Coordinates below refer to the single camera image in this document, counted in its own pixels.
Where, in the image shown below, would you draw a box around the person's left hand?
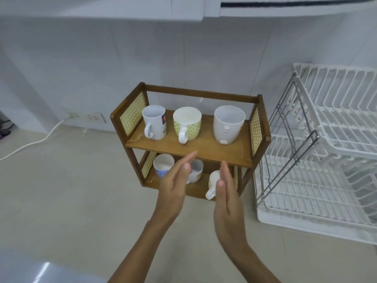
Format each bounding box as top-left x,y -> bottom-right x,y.
153,150 -> 198,223

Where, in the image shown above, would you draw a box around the person's right hand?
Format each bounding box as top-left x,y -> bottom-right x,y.
213,161 -> 247,255

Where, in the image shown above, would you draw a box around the person's left forearm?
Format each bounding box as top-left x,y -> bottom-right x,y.
107,216 -> 174,283

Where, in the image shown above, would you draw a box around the person's right forearm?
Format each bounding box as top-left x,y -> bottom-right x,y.
225,241 -> 282,283

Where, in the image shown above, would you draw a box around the cream mug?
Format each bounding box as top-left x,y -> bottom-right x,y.
205,170 -> 222,200

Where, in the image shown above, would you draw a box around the small white cup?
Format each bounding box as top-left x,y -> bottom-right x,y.
186,159 -> 204,184

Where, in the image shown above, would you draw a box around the white and blue mug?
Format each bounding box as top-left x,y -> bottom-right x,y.
153,154 -> 175,178

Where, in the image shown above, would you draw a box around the wooden two-tier rattan shelf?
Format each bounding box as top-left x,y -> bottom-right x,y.
110,82 -> 271,201

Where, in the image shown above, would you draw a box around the green patterned mug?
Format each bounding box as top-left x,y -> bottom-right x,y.
173,107 -> 202,144

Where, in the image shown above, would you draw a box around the white mug with blue print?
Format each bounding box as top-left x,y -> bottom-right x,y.
142,105 -> 167,141

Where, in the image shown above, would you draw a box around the tall white cup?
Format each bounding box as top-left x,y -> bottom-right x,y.
213,105 -> 246,144

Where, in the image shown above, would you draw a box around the white plastic dish rack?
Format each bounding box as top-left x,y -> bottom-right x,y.
254,63 -> 377,245

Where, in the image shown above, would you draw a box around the white overhead cabinet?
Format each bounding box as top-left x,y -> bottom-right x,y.
0,0 -> 377,22

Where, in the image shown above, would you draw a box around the dark objects at counter edge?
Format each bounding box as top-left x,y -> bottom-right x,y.
0,113 -> 15,139

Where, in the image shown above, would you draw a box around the white wall power outlet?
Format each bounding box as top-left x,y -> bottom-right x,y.
62,108 -> 106,124

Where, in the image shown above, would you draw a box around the white power cable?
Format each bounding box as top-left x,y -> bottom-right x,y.
0,115 -> 72,161

